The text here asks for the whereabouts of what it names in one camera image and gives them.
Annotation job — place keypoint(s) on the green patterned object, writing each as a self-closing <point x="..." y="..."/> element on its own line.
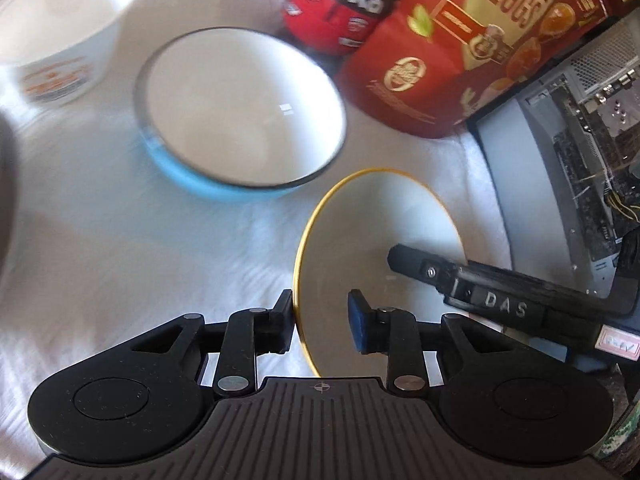
<point x="622" y="430"/>

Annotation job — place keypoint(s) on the yellow-rimmed plate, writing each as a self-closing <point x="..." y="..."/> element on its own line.
<point x="375" y="225"/>

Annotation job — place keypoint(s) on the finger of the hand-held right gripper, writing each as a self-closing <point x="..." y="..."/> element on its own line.
<point x="420" y="265"/>

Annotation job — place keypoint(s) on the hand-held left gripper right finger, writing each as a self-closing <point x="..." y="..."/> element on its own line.
<point x="357" y="322"/>

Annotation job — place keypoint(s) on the white bowl with orange print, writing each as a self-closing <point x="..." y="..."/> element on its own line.
<point x="65" y="5"/>

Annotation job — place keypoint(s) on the red cardboard box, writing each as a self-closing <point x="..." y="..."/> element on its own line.
<point x="430" y="85"/>

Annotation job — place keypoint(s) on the red jar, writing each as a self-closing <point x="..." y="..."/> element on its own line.
<point x="340" y="10"/>

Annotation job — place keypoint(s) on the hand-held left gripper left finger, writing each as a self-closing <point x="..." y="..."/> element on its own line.
<point x="285" y="322"/>

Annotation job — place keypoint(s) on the blue enamel bowl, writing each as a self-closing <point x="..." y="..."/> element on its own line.
<point x="225" y="110"/>

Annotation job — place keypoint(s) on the steel pot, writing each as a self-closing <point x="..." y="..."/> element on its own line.
<point x="6" y="185"/>

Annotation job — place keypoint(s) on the open computer case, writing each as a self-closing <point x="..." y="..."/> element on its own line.
<point x="550" y="135"/>

